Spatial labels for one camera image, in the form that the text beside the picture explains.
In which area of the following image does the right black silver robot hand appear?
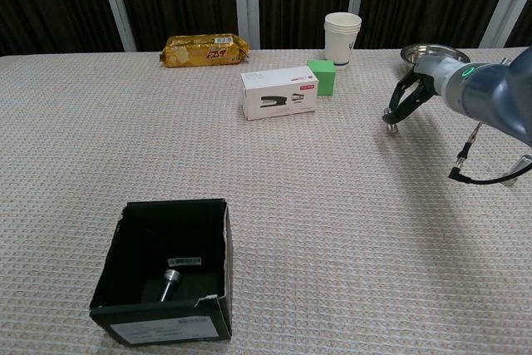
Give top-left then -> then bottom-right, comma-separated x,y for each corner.
382,57 -> 452,126

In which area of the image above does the stainless steel bowl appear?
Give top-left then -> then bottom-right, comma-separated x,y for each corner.
400,42 -> 471,67

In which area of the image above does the white paper cup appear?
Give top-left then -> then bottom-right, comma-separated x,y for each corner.
323,12 -> 363,71

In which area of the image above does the green cube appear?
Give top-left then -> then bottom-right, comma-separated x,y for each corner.
306,59 -> 337,96

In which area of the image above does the white stapler box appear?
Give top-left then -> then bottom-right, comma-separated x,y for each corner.
239,66 -> 320,121

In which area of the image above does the beige woven tablecloth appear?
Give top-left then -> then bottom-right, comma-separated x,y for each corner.
0,47 -> 532,355

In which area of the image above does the gold cookie package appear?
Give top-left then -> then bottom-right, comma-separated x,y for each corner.
160,33 -> 251,69

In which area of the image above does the metal bolt in box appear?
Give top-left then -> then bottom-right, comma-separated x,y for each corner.
156,269 -> 181,303

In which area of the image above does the black cardboard box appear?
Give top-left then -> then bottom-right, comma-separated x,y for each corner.
89,199 -> 234,348

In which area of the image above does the black arm cable with plug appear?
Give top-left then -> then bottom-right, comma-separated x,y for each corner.
447,121 -> 532,186

